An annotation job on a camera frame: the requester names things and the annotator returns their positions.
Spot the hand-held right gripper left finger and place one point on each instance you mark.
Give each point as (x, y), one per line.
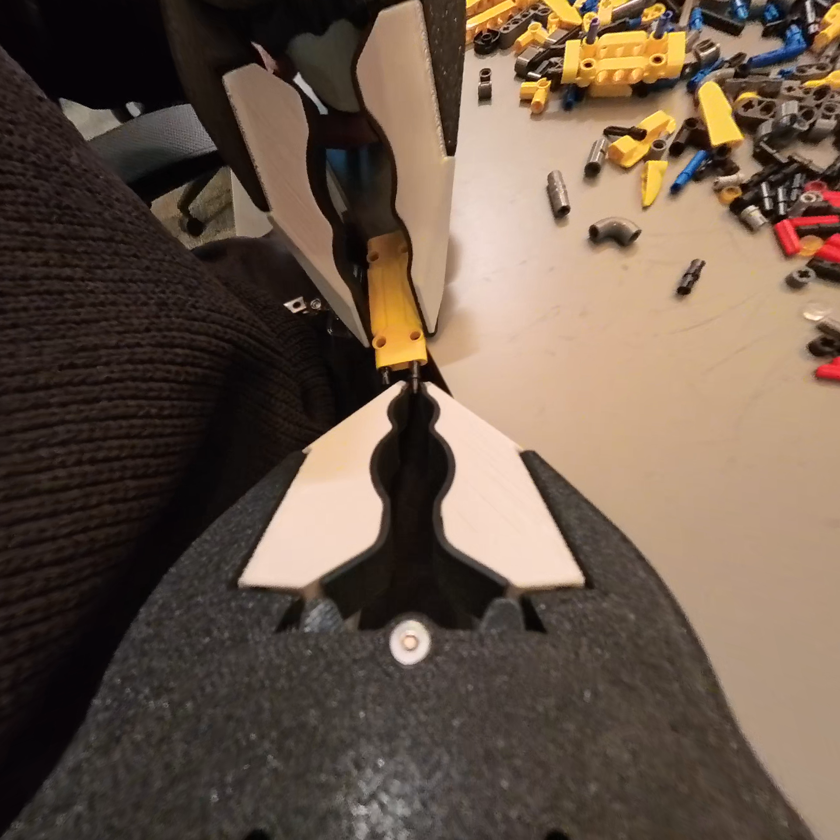
(321, 518)

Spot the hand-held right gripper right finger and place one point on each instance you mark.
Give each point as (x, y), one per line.
(505, 518)

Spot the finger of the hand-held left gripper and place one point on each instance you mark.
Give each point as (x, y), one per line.
(282, 164)
(413, 118)

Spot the yellow panel brick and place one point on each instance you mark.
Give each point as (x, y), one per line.
(394, 308)

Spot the grey elbow piece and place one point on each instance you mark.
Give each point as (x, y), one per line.
(615, 231)

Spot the long grey tube connector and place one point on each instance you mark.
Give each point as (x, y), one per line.
(559, 193)

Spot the short grey tube connector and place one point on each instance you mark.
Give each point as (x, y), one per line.
(595, 156)

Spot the person's dark trousers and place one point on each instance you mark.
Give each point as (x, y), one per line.
(275, 341)

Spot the yellow wing piece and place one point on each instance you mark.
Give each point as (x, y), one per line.
(640, 141)

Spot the yellow fin piece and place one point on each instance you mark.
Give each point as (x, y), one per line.
(653, 182)

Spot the pile of mixed toy bricks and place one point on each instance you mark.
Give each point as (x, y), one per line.
(718, 115)

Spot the pile of black red pins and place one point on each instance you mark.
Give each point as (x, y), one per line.
(797, 233)

